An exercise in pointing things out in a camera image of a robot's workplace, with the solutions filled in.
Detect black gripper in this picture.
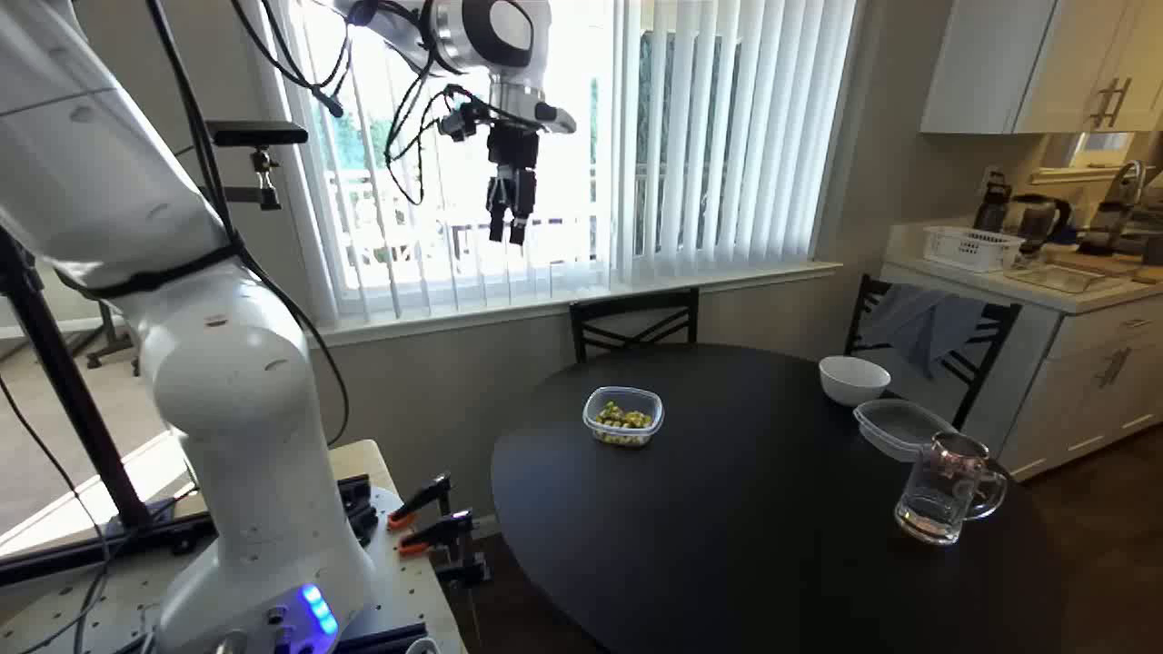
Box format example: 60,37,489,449
484,117,543,249

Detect clear lunch box with candy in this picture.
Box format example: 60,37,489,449
576,381,668,453

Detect white robot base table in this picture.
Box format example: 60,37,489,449
0,437,473,654

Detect white vertical blinds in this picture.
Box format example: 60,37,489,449
258,0,856,327

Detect black orange clamp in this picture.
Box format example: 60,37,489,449
397,506,480,571
384,471,457,529

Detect white bowl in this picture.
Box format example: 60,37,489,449
814,352,895,406

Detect grey cloth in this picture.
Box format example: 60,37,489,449
866,282,993,381

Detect white plastic basket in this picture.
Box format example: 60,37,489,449
923,226,1029,271

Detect black chair with cloth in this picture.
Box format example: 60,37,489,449
844,271,1024,431

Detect clear glass mug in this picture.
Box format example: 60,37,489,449
891,429,1012,548

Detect black coffee maker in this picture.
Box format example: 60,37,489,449
1001,190,1079,249

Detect white upper cabinet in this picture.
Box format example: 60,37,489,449
920,0,1163,139

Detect white kitchen counter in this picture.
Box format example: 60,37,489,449
880,218,1163,484

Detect black stereo camera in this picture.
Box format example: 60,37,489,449
204,117,312,151

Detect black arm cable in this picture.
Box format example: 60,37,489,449
142,0,357,447

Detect black camera stand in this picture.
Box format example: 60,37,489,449
0,146,282,587

